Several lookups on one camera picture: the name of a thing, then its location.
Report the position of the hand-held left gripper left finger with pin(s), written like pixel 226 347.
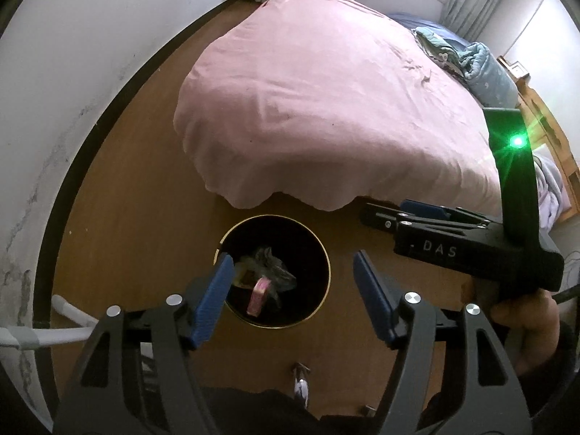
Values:
pixel 213 301

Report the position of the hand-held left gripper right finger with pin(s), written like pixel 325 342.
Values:
pixel 371 299

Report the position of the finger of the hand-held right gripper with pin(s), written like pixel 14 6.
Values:
pixel 380 218
pixel 421 210

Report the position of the black round trash bin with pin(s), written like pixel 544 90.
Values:
pixel 312 253

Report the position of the person's right forearm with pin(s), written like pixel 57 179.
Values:
pixel 562 362

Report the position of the person's right hand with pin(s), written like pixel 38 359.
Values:
pixel 534 326

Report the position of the pink snack packet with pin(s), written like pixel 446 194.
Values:
pixel 259 298

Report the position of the crumpled clear plastic wrapper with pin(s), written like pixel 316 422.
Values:
pixel 272 265

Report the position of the lavender blanket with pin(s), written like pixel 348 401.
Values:
pixel 550 190

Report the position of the pink bed sheet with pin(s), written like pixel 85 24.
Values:
pixel 326 113

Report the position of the light blue patterned quilt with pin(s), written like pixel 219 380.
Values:
pixel 480 72

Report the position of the wooden headboard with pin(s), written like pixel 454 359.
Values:
pixel 550 118

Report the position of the white pipe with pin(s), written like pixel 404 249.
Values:
pixel 54 337

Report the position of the dark blue bed sheet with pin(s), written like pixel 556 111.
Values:
pixel 408 21

